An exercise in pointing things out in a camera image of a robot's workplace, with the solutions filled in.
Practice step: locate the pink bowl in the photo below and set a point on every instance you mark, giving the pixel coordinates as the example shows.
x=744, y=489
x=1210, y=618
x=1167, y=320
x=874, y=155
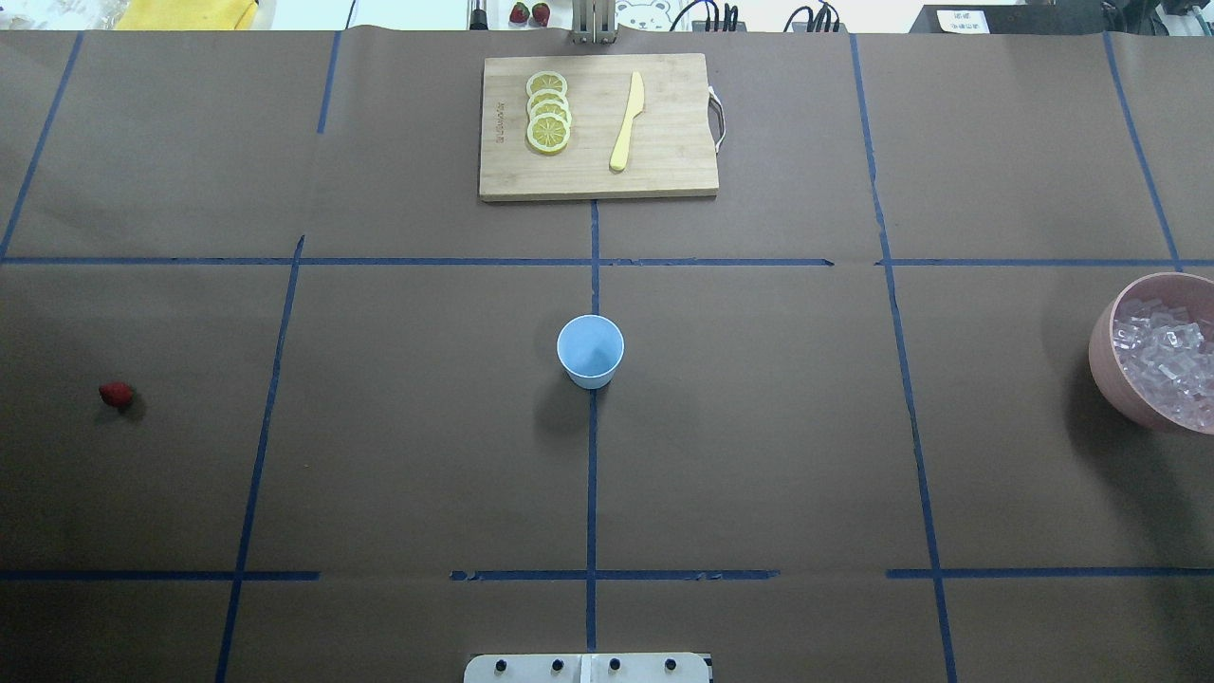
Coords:
x=1174, y=288

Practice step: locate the lemon slice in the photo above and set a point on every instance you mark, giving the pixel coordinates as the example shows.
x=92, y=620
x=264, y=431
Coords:
x=548, y=136
x=546, y=81
x=546, y=100
x=557, y=114

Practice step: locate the yellow plastic knife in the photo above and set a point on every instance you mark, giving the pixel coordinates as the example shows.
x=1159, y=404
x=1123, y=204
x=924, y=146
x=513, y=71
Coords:
x=622, y=148

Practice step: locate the yellow cloth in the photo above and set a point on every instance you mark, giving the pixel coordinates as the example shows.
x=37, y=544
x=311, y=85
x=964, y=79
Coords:
x=188, y=15

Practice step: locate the aluminium frame post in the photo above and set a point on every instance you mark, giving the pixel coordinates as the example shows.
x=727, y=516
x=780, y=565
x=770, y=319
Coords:
x=594, y=22

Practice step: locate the pile of clear ice cubes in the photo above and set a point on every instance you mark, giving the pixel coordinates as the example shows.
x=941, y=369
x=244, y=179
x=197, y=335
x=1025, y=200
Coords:
x=1167, y=357

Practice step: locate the light blue cup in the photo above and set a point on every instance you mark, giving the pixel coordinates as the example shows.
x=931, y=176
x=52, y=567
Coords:
x=590, y=349

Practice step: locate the red strawberry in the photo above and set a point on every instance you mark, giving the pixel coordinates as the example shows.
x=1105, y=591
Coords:
x=118, y=395

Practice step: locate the spare strawberry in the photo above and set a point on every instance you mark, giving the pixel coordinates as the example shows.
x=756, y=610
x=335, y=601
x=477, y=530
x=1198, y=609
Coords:
x=519, y=14
x=540, y=14

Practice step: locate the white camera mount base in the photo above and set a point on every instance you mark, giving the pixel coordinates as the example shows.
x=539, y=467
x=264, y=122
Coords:
x=590, y=667

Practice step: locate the wooden cutting board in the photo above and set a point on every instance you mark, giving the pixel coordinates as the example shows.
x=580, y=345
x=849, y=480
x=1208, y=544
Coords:
x=673, y=151

